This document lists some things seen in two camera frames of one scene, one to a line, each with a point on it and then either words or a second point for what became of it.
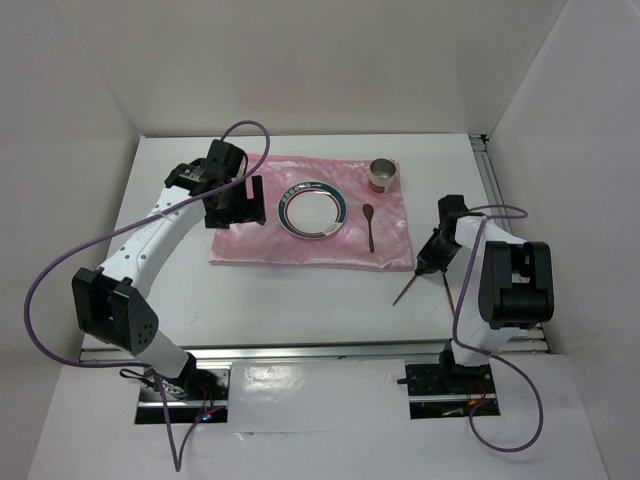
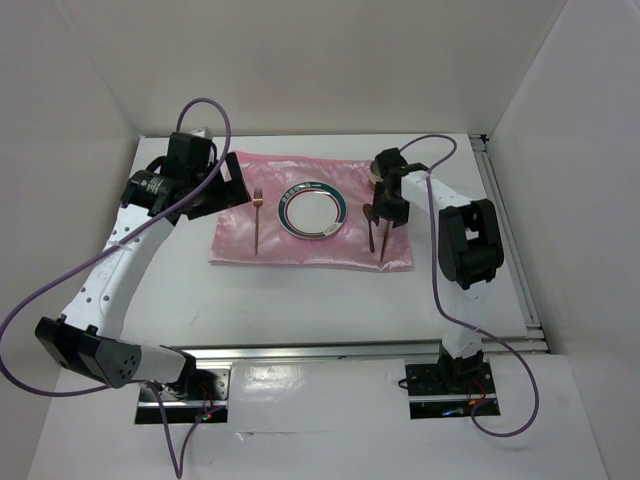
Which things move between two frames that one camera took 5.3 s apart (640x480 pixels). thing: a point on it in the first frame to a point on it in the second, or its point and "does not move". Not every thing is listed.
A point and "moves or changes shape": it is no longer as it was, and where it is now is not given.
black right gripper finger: (422, 268) to (381, 209)
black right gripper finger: (436, 265) to (400, 213)
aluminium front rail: (531, 347) does not move
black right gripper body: (438, 248) to (382, 194)
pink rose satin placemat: (373, 237) does not move
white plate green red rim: (312, 210) does not move
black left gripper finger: (255, 207) to (235, 192)
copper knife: (449, 293) moves or changes shape
